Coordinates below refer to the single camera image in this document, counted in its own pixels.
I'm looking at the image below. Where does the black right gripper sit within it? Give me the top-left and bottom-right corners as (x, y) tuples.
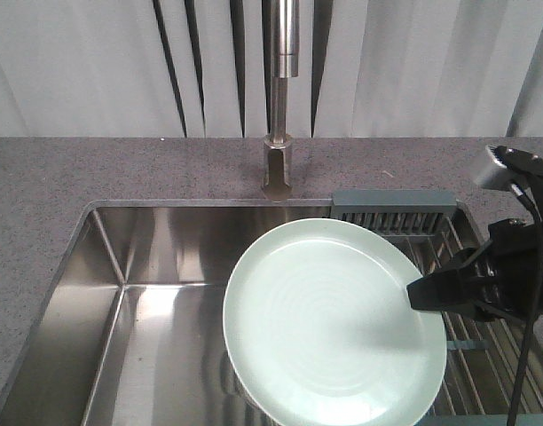
(406, 219), (543, 320)

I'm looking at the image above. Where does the light green round plate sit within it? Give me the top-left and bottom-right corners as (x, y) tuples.
(223, 218), (447, 425)

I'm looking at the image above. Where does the stainless steel faucet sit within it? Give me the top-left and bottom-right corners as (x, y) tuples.
(263, 0), (299, 201)

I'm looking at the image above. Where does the steel and teal dish rack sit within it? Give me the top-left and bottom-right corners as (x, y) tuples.
(330, 189), (543, 425)

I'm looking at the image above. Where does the stainless steel sink basin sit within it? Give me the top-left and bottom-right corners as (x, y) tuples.
(0, 199), (543, 426)

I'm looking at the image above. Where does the white pleated curtain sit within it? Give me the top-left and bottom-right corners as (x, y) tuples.
(0, 1), (543, 138)

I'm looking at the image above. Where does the black right camera cable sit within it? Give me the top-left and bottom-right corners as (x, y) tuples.
(506, 184), (543, 426)

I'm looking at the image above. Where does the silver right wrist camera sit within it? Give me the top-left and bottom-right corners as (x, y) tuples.
(469, 146), (518, 192)

